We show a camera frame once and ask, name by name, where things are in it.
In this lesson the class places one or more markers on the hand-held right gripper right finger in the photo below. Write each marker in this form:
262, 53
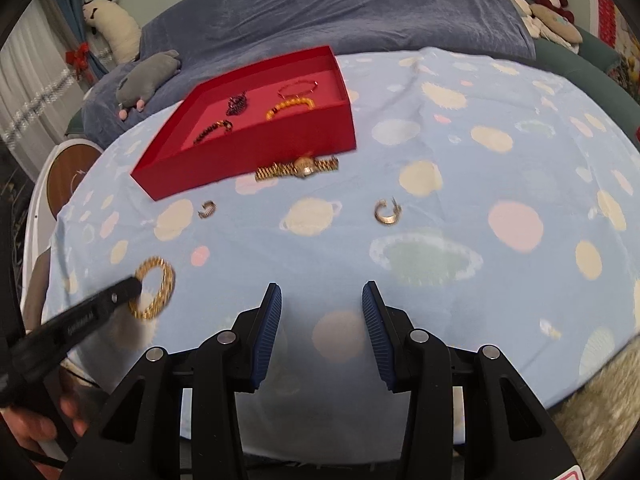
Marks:
380, 340

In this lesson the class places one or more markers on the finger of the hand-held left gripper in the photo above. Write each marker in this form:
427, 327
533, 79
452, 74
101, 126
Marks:
120, 299

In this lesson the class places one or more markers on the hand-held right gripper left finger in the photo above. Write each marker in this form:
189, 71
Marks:
265, 340

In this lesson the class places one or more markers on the red cardboard box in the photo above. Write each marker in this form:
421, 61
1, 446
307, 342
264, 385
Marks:
250, 155

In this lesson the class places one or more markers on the thin gold bangle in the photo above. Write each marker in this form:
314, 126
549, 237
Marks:
280, 92

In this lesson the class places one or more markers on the person's left hand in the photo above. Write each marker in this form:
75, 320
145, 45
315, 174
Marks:
30, 427

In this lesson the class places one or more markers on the light blue printed tablecloth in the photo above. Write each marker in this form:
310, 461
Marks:
450, 260

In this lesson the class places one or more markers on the gold hoop earring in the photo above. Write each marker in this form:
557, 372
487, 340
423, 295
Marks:
385, 220

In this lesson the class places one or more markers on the round white wood-faced appliance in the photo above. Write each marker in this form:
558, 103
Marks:
70, 170

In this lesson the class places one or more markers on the gold wrist watch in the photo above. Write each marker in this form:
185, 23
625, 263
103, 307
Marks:
305, 166

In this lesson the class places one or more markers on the grey plush toy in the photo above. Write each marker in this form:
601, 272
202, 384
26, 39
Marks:
150, 75

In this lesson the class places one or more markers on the cream fluffy blanket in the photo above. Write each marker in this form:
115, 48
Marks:
600, 410

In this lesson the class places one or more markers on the red bow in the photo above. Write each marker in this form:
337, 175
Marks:
79, 57

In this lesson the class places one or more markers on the white curtain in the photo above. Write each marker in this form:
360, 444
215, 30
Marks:
30, 70

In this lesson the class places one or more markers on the blue sofa blanket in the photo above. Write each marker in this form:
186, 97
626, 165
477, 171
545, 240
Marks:
325, 5

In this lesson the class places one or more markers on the green sofa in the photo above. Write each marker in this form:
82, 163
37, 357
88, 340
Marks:
590, 60

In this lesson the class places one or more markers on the beige plush cushion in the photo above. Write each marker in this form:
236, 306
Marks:
555, 25

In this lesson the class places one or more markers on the small white plush toy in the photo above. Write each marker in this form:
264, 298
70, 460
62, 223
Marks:
520, 7

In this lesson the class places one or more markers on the red floral wall hanging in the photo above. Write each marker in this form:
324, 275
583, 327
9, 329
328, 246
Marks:
607, 15

